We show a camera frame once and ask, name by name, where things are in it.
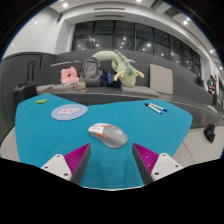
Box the large grey flat seat cushion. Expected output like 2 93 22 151
120 84 160 98

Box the black bag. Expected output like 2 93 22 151
203 123 217 144

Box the pink plush cushion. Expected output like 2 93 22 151
60 66 79 85

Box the grey backpack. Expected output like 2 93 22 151
78 56 104 87

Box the grey square upright cushion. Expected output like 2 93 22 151
149 63 174 95

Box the white marker with blue cap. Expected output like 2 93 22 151
148 102 169 113

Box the green plush dragon toy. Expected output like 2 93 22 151
91 49 146 88

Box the small tan pouch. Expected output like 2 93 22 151
74 81 87 91

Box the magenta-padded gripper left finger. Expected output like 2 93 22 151
40 143 92 185

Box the black suitcase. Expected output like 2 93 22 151
13 59 38 107

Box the dark blue patterned bag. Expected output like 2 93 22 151
99 70 122 89

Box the round light blue mouse pad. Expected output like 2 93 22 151
50 103 89 121

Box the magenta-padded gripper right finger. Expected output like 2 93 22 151
131 142 184 185

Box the person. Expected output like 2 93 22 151
206 74 218 96

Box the grey white computer mouse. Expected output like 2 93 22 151
87 122 129 149

